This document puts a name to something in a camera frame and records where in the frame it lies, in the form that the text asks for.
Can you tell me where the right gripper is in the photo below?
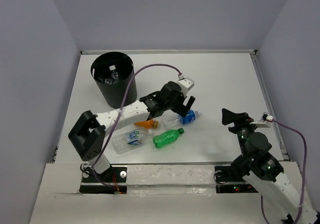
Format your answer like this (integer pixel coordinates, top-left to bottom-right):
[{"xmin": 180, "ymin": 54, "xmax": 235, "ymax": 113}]
[{"xmin": 221, "ymin": 107, "xmax": 260, "ymax": 158}]

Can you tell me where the clear bottle blue label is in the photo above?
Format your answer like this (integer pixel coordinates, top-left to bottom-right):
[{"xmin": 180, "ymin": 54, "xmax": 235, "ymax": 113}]
[{"xmin": 162, "ymin": 110, "xmax": 201, "ymax": 129}]

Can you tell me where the clear bottle black label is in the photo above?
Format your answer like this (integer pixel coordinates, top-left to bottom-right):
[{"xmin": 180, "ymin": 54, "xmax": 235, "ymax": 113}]
[{"xmin": 98, "ymin": 77, "xmax": 118, "ymax": 85}]

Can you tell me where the clear unlabelled plastic bottle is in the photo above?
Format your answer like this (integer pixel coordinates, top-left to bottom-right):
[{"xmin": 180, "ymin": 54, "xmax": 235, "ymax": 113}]
[{"xmin": 109, "ymin": 65, "xmax": 121, "ymax": 82}]

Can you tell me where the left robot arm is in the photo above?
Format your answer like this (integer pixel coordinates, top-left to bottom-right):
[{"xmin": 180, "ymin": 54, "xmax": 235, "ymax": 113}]
[{"xmin": 68, "ymin": 78, "xmax": 195, "ymax": 182}]

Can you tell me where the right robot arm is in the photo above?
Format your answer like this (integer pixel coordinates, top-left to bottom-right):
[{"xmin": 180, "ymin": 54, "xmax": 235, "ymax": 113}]
[{"xmin": 221, "ymin": 108, "xmax": 320, "ymax": 224}]

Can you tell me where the black cylindrical bin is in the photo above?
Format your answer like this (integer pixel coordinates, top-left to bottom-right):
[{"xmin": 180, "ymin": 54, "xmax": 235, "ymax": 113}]
[{"xmin": 90, "ymin": 51, "xmax": 137, "ymax": 109}]

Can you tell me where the green plastic bottle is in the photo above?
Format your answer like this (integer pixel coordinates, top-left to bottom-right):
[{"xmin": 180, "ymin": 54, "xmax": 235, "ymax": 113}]
[{"xmin": 152, "ymin": 128, "xmax": 185, "ymax": 149}]

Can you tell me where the orange juice bottle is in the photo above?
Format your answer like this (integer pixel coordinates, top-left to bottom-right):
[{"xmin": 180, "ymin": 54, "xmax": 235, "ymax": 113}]
[{"xmin": 134, "ymin": 119, "xmax": 159, "ymax": 129}]

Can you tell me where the clear bottle white-green label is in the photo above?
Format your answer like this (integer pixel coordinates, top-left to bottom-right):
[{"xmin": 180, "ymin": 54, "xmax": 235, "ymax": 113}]
[{"xmin": 111, "ymin": 129, "xmax": 153, "ymax": 154}]

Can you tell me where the white foam strip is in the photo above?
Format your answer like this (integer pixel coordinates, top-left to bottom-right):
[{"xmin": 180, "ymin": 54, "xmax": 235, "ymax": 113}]
[{"xmin": 126, "ymin": 164, "xmax": 216, "ymax": 196}]

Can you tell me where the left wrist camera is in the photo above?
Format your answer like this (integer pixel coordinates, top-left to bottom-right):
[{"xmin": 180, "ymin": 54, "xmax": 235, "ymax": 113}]
[{"xmin": 177, "ymin": 74, "xmax": 195, "ymax": 96}]

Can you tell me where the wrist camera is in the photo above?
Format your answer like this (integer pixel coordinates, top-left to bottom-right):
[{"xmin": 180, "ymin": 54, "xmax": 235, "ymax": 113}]
[
  {"xmin": 177, "ymin": 74, "xmax": 195, "ymax": 96},
  {"xmin": 250, "ymin": 112, "xmax": 274, "ymax": 128}
]

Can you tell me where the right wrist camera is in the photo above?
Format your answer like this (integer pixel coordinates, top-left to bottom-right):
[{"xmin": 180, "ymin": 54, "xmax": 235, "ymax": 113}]
[{"xmin": 250, "ymin": 112, "xmax": 274, "ymax": 128}]

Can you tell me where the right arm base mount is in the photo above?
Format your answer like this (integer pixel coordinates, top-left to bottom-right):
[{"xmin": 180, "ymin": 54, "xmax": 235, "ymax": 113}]
[{"xmin": 213, "ymin": 166, "xmax": 257, "ymax": 194}]

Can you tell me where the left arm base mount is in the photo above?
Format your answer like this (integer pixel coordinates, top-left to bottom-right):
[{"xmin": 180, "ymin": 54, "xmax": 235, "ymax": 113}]
[{"xmin": 79, "ymin": 164, "xmax": 128, "ymax": 195}]

